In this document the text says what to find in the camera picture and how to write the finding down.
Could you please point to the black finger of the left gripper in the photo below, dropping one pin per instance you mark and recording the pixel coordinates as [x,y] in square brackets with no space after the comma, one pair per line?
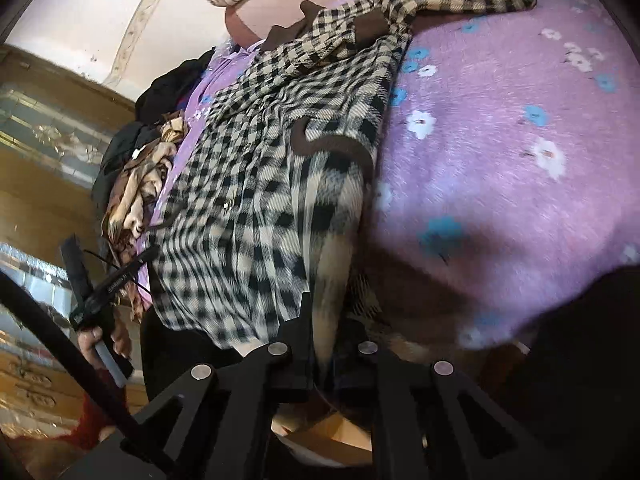
[76,271]

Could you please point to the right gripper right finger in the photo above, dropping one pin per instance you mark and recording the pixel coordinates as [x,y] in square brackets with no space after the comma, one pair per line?
[427,421]

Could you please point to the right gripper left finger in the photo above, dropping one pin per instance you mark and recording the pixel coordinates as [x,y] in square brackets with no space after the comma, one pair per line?
[219,427]

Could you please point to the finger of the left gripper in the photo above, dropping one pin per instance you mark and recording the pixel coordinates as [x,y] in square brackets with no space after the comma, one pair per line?
[128,273]

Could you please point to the black beige checkered coat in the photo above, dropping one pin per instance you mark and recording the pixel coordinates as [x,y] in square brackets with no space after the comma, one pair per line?
[264,217]

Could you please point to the black clothes pile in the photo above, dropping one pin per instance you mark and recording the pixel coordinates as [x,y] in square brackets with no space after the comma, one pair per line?
[166,95]

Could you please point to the person's left hand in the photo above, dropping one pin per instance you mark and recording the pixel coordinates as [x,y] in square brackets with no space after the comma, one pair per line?
[119,340]

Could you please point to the brown beige patterned garment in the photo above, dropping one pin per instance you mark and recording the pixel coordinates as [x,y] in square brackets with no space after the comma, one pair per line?
[132,174]

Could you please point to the ornate wooden wardrobe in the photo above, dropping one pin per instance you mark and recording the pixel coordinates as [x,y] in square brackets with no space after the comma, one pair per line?
[55,128]

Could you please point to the purple floral bed sheet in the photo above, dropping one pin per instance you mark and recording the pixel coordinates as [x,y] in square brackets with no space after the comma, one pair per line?
[507,176]

